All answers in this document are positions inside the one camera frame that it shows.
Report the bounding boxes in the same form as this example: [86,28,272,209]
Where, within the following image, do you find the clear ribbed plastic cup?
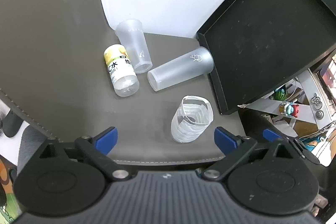
[171,96,214,143]

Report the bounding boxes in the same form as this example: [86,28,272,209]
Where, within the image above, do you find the white shelf unit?
[246,56,335,139]

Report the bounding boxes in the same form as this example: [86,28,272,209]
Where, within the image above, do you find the blue red toy figure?
[278,102,299,118]

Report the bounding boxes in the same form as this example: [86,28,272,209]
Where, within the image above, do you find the frosted cup near wall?
[115,19,153,74]

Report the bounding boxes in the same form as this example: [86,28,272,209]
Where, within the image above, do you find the yellow labelled clear bottle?
[104,44,139,97]

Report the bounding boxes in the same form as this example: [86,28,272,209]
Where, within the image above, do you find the frosted tall cup with logo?
[147,47,214,92]

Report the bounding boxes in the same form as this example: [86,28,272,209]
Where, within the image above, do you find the black square tray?
[197,0,335,115]

